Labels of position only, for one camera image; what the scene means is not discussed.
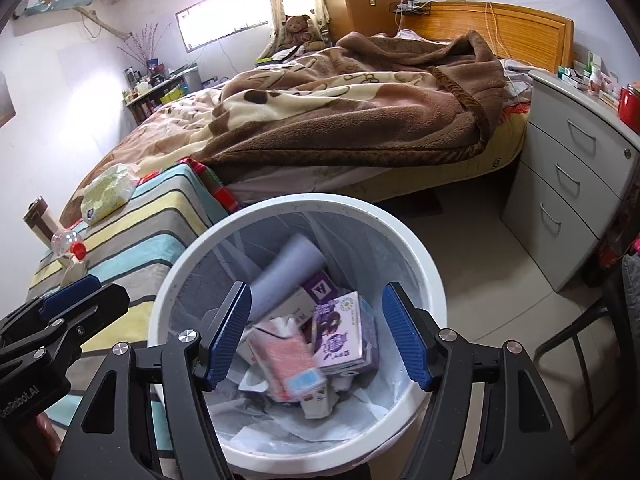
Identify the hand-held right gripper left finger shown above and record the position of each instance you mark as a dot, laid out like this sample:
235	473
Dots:
230	335

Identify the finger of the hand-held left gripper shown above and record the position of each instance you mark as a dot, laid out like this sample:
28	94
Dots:
40	335
70	295

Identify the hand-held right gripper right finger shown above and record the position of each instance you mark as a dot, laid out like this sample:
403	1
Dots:
405	340

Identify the brown paper carton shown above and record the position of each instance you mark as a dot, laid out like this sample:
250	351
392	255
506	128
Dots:
75	272

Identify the grey foil lidded cup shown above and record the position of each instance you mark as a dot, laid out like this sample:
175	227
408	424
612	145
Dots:
290	265

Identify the white round waste bin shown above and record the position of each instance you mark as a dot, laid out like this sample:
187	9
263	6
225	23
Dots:
300	203

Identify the clear bottle with red label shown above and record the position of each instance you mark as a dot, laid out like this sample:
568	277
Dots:
62	240

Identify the purple drink carton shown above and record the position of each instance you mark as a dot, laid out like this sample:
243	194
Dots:
340	340

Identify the pink paper pack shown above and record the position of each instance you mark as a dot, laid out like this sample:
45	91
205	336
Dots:
290	365

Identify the brown beige thermos mug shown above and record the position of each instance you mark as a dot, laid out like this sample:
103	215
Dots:
42	220

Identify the small purple box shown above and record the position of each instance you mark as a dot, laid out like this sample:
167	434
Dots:
320	290

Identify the white crumpled packaging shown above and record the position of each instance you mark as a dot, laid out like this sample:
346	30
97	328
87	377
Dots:
320	402

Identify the green wet wipes pack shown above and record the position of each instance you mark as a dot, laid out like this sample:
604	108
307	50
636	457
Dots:
107	192

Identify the clear plastic bin liner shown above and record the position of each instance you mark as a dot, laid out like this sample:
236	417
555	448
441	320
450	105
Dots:
350	240

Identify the red plaid cloth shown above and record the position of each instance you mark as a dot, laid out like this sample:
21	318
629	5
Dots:
220	192

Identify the peach patterned quilt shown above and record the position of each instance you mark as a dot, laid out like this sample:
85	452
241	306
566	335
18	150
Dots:
165	125

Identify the grey drawer cabinet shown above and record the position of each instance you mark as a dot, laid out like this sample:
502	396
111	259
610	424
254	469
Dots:
550	185

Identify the cluttered shelf unit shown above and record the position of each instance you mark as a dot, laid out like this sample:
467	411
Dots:
155	92

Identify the black chair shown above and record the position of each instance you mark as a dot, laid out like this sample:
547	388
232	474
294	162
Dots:
631	300

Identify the brown cream fleece blanket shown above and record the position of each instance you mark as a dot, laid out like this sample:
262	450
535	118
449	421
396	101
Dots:
325	110

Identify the decorative dry branches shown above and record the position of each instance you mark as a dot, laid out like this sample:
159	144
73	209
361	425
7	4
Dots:
145	45

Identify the bright window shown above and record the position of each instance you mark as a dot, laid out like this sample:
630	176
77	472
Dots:
225	20

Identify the brown teddy bear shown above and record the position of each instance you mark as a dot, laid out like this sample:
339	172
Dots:
300	27

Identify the group of medicine boxes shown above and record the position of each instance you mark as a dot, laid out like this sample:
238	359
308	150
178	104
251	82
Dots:
585	77

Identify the red jar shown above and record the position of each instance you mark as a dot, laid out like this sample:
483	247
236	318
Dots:
630	107

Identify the wooden bed headboard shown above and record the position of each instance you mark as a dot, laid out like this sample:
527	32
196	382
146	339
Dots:
525	35

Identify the wall pipe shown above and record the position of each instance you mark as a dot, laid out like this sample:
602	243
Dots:
105	22

